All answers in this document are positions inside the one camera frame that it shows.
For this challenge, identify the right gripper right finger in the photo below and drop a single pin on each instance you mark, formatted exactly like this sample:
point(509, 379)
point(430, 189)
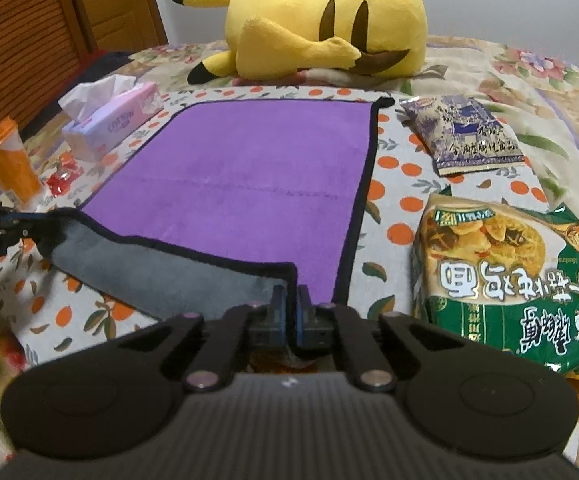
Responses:
point(339, 334)

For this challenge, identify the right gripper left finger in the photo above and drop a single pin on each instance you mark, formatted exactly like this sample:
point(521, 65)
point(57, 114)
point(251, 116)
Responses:
point(229, 340)

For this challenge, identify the purple and grey towel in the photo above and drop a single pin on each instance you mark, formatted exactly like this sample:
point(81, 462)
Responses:
point(230, 200)

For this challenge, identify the orange plastic cup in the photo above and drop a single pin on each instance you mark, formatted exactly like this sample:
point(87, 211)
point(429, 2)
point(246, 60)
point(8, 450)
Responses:
point(17, 175)

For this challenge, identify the red candy wrapper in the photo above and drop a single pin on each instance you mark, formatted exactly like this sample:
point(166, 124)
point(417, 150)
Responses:
point(66, 172)

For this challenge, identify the pink tissue box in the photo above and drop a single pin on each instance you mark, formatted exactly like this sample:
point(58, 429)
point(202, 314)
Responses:
point(104, 112)

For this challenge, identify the wooden louvered wardrobe door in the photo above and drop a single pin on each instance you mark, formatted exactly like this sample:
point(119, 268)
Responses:
point(42, 45)

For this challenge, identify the green instant noodle pack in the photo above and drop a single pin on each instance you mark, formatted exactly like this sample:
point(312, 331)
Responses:
point(503, 276)

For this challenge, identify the purple snack packet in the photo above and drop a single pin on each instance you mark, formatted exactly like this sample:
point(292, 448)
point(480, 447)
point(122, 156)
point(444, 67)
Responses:
point(461, 134)

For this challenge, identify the yellow Pikachu plush toy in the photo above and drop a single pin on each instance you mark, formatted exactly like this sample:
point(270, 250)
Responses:
point(272, 39)

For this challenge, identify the floral bed quilt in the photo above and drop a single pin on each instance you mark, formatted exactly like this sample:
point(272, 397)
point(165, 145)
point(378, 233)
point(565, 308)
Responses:
point(537, 97)

